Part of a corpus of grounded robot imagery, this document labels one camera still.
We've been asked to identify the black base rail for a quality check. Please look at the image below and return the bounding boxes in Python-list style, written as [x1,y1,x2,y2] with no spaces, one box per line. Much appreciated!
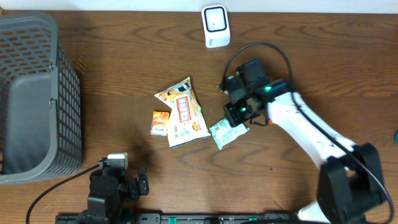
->
[55,212,299,224]

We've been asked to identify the small orange snack packet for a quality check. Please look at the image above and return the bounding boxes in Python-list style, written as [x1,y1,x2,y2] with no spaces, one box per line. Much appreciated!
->
[150,111,170,136]

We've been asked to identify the yellow white chips bag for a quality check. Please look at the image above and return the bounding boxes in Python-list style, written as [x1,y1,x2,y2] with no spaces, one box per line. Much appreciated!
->
[154,77,210,149]

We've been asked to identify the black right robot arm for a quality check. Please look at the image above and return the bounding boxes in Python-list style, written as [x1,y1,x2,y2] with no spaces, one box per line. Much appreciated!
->
[219,60,388,223]

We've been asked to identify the grey plastic mesh basket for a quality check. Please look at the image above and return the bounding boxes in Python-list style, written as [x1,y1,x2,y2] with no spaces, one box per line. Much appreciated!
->
[1,12,83,185]

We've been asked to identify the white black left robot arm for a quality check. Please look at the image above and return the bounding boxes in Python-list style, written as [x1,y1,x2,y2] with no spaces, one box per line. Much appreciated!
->
[76,158,149,224]

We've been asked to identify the pale green wipes pack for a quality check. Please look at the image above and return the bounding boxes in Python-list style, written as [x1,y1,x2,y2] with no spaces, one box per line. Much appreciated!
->
[210,119,250,150]

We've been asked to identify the white barcode scanner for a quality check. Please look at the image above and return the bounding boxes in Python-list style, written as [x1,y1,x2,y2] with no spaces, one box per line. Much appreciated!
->
[201,5,231,49]

